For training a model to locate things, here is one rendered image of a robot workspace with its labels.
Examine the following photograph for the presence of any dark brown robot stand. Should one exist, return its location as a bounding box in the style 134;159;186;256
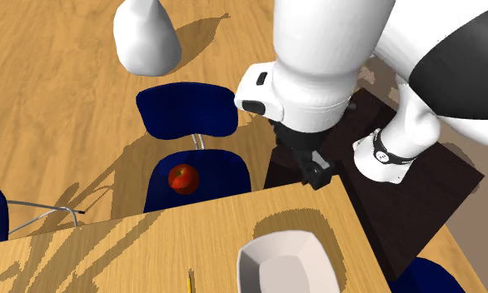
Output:
263;87;486;282

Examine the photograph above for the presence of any white bowl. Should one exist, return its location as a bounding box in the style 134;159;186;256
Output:
237;230;342;293

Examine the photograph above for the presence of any red apple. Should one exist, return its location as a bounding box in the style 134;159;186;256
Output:
167;163;201;196

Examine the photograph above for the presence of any white rounded vase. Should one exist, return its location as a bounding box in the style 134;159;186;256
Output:
112;0;183;77

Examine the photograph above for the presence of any light wooden table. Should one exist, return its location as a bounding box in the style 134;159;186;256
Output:
0;173;391;293

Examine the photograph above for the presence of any blue chair with metal post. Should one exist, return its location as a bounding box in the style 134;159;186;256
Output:
135;82;252;215

